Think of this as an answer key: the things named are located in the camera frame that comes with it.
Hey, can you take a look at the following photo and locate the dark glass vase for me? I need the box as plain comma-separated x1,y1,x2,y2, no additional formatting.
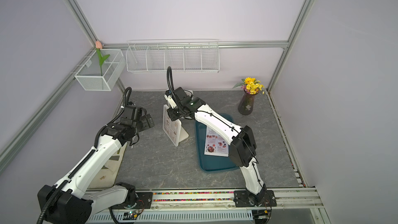
238,92,256,116

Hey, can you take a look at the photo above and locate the white vented cable duct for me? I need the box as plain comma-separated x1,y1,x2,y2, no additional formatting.
85,209,254,224

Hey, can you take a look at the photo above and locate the pink artificial tulip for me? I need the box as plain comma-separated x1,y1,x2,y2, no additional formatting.
95,40,110,76

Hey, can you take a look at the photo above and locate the teal plastic tray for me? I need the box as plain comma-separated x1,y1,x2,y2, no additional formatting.
195,111,256,174

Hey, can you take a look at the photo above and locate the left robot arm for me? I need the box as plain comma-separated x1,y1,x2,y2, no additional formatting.
37,105,154,224

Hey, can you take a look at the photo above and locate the special menu sheet top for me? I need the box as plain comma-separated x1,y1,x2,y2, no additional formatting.
204,127,229,157

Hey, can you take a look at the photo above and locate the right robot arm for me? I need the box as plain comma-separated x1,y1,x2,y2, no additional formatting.
164,87,267,206

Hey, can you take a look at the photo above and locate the dim sum menu sheet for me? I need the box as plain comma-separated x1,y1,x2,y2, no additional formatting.
163,112,181,146

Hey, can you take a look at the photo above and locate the white mesh wall basket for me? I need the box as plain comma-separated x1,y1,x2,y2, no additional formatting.
75,49,126,91

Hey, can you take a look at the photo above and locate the yellow flower bouquet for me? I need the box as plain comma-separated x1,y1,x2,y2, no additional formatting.
233,77,265,95

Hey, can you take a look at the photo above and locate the white menu holder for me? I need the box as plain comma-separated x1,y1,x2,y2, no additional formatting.
172,88,192,112
163,105,189,147

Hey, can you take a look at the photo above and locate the white wire wall shelf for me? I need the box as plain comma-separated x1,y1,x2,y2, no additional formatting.
125,39,220,73

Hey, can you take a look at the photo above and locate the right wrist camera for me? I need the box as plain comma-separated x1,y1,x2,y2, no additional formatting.
164,89,177,108

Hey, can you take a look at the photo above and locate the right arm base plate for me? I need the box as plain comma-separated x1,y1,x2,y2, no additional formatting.
233,190,277,207

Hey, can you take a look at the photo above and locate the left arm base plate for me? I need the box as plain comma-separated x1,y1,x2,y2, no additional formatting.
112,191,153,209

